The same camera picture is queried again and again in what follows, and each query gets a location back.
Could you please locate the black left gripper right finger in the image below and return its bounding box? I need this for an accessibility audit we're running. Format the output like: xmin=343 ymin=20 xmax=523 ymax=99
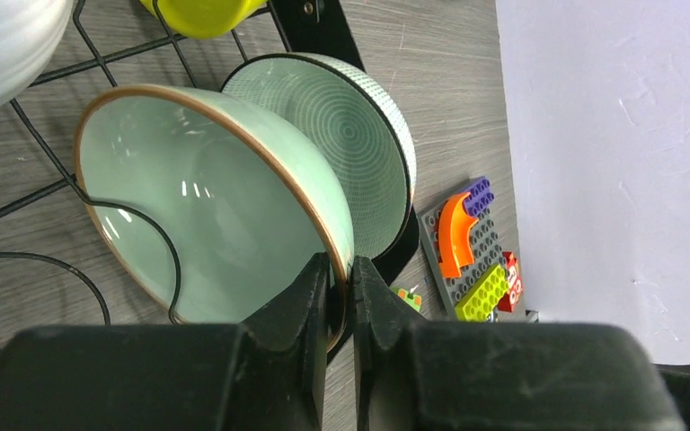
xmin=351 ymin=257 xmax=686 ymax=430

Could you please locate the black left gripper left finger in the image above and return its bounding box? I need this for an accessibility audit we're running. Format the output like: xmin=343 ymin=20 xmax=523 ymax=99
xmin=0 ymin=253 xmax=330 ymax=430

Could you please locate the celadon bowl with flower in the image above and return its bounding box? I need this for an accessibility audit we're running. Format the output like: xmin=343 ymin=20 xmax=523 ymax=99
xmin=74 ymin=84 xmax=355 ymax=323

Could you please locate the black wire dish rack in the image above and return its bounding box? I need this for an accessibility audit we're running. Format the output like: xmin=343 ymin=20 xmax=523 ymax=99
xmin=0 ymin=1 xmax=418 ymax=343

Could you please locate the green owl toy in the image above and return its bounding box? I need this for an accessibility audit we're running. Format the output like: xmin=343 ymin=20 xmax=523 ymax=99
xmin=392 ymin=286 xmax=423 ymax=312

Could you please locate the orange curved block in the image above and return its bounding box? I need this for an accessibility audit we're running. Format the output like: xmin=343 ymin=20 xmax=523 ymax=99
xmin=438 ymin=191 xmax=478 ymax=278

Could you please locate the grey building block plate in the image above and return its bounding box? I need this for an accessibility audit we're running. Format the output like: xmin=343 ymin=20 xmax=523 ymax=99
xmin=418 ymin=176 xmax=509 ymax=322

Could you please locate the mint textured bowl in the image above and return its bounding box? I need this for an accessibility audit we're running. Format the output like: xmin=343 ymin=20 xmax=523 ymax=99
xmin=221 ymin=52 xmax=417 ymax=258

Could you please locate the yellow-green bowl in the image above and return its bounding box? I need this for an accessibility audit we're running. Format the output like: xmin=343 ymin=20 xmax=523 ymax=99
xmin=139 ymin=0 xmax=267 ymax=39

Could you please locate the white ribbed bowl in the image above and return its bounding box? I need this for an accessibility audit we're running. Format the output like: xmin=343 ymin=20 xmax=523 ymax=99
xmin=0 ymin=0 xmax=74 ymax=106

